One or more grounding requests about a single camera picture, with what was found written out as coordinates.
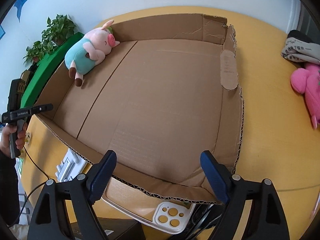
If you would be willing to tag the green covered side table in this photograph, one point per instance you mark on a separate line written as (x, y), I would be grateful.
(45, 68)

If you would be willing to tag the white folding phone stand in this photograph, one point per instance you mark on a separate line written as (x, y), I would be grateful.
(71, 166)

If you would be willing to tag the pink strawberry plush toy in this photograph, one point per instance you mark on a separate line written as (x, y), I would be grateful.
(305, 81)

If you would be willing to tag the grey folded cloth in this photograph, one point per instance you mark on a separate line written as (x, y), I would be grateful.
(300, 48)

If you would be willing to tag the brown cardboard box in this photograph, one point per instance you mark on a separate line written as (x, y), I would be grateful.
(165, 94)

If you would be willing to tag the operator left hand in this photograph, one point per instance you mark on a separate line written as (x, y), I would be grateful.
(6, 138)

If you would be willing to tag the black product box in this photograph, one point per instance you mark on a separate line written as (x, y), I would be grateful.
(122, 228)

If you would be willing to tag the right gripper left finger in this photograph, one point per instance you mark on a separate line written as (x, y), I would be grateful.
(50, 217)

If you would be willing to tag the clear phone case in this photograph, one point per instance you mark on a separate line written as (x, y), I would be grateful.
(168, 216)

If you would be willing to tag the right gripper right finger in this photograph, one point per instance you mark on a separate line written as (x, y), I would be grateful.
(266, 218)

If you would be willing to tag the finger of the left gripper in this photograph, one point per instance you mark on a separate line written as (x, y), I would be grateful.
(42, 108)

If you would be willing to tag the pink pig plush toy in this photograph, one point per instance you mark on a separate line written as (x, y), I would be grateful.
(89, 52)

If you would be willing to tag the potted green plant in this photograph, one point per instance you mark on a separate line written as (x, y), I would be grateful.
(57, 32)
(35, 53)

